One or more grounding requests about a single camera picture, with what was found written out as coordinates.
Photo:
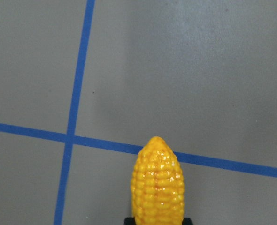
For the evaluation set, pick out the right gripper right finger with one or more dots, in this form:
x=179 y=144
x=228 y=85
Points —
x=187 y=221

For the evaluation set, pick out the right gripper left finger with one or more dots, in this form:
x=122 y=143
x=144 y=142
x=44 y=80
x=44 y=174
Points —
x=129 y=221

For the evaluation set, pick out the yellow plastic corn cob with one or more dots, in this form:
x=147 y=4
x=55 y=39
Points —
x=157 y=186

